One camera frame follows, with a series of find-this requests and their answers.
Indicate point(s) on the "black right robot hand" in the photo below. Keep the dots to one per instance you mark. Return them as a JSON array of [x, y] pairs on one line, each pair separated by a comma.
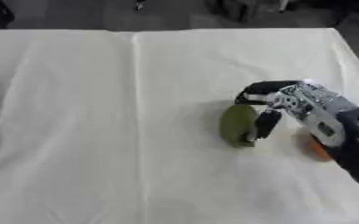
[[265, 87]]

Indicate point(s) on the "olive green oval toy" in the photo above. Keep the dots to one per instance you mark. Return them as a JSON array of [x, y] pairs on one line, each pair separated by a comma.
[[236, 125]]

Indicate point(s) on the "silver and black right robot arm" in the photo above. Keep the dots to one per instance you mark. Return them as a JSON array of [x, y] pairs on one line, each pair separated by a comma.
[[325, 119]]

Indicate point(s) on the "orange toy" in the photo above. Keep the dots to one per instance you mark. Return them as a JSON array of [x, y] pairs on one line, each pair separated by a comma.
[[315, 149]]

